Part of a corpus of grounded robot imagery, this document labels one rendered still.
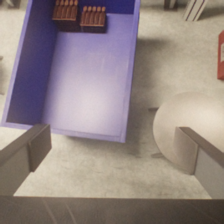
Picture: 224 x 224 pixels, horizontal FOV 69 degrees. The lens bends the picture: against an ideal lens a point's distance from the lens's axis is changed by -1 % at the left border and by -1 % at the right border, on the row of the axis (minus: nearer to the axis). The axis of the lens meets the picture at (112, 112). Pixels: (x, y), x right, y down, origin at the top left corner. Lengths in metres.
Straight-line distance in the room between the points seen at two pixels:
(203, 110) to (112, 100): 0.36
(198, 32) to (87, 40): 0.66
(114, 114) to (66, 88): 0.25
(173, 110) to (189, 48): 0.50
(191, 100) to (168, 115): 0.11
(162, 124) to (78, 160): 0.51
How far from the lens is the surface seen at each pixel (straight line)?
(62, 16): 0.83
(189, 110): 0.71
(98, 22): 0.81
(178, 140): 0.16
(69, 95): 0.76
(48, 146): 0.17
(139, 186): 0.95
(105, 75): 0.75
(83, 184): 0.98
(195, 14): 1.15
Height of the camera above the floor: 0.91
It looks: 79 degrees down
